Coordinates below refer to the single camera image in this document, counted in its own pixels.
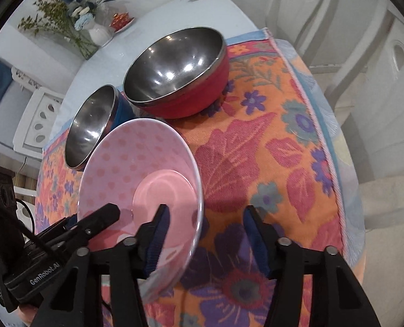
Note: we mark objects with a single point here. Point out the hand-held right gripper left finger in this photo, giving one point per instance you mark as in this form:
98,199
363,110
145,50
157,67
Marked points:
156,248

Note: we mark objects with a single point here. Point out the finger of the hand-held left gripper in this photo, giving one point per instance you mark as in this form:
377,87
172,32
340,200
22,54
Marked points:
60,226
99,216

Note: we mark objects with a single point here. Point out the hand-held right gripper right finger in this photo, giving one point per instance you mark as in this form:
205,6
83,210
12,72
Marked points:
258,245

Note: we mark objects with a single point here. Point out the pink polka dot bowl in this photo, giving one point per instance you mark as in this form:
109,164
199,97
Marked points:
137,163

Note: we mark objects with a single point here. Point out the blue steel bowl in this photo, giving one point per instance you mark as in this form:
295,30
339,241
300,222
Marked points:
86,133

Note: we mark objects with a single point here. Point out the red steel bowl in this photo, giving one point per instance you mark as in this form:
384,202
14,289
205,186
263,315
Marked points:
174,61

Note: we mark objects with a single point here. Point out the white dining chair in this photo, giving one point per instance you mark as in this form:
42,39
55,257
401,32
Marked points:
300,10
28,133
375,92

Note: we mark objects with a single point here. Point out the white carved rack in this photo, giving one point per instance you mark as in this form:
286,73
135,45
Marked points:
23,75

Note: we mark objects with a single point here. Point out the glass vase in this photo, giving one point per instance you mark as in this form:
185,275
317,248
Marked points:
86,46

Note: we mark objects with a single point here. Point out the white ceramic vase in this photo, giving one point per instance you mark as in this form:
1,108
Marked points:
99,34

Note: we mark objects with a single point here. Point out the white saucer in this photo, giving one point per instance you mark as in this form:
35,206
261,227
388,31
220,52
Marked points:
129,26

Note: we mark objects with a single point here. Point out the blue artificial flowers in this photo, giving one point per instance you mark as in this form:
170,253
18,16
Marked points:
82,17

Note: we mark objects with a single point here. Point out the green dried flower bunch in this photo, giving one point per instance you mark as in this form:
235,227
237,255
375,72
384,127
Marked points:
48,10

